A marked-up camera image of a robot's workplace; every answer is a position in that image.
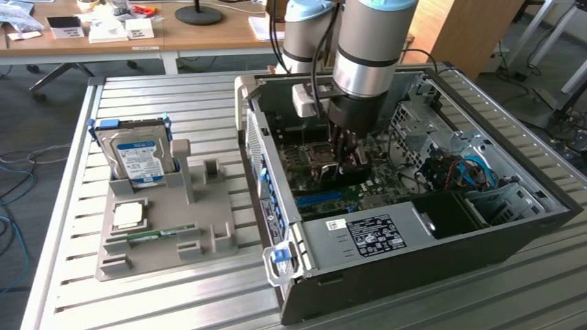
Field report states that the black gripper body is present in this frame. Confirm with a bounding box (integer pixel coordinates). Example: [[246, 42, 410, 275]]
[[325, 91, 389, 138]]

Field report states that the CPU socket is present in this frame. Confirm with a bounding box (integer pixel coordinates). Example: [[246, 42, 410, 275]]
[[302, 142, 333, 161]]

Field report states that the green motherboard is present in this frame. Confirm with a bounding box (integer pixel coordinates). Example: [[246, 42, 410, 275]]
[[274, 135, 429, 221]]

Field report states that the silver metal disk bay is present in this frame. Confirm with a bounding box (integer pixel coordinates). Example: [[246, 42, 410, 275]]
[[386, 101, 458, 173]]

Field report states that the blue expansion slot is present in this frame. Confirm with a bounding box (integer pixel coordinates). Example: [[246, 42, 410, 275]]
[[294, 190, 344, 208]]

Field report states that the grey power supply unit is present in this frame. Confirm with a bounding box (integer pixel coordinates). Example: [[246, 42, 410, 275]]
[[288, 201, 434, 272]]

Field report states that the stack of white papers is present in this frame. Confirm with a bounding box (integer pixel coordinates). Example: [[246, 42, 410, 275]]
[[248, 14, 288, 42]]

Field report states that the wooden cabinet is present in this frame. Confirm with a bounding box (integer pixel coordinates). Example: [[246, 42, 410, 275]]
[[405, 0, 528, 80]]

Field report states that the blue case latch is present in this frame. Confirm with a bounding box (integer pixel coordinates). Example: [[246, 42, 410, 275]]
[[269, 247, 293, 266]]

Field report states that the black open PC case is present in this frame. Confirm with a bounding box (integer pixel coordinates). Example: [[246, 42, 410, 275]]
[[232, 63, 584, 327]]

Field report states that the grey parts rack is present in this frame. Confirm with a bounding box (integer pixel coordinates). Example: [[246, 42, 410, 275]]
[[93, 138, 240, 283]]

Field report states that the wooden desk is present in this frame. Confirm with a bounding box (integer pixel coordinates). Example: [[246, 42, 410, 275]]
[[0, 0, 294, 75]]

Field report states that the black round lamp base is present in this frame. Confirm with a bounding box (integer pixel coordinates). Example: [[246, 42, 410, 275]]
[[174, 0, 224, 26]]

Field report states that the green RAM stick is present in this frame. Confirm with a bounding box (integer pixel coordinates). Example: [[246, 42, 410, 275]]
[[121, 223, 197, 242]]

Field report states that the white desk leg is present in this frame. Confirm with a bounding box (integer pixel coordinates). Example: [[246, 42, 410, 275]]
[[527, 0, 584, 68]]

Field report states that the silver CPU chip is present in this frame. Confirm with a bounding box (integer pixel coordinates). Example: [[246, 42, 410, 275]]
[[112, 202, 150, 230]]

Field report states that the small white labelled box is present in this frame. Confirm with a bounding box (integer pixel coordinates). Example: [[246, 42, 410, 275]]
[[124, 17, 154, 41]]

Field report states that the white cardboard box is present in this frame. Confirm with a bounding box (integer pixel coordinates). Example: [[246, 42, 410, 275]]
[[86, 17, 129, 44]]

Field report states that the slatted metal table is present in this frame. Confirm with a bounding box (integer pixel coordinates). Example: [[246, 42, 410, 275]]
[[20, 61, 587, 330]]

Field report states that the black and white box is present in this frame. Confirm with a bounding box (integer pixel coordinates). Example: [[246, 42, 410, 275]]
[[46, 15, 85, 40]]

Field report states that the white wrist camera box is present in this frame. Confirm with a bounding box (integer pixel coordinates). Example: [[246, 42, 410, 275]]
[[292, 83, 341, 118]]

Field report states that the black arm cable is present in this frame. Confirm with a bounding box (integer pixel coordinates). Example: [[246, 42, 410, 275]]
[[268, 0, 345, 120]]

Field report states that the blue data wire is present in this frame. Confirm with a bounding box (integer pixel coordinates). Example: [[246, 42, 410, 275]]
[[457, 155, 500, 190]]

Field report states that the hard disk with blue bracket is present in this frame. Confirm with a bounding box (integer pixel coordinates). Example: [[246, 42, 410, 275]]
[[86, 115, 174, 189]]

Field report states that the blue floor cable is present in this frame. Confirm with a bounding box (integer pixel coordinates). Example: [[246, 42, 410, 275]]
[[0, 161, 37, 296]]

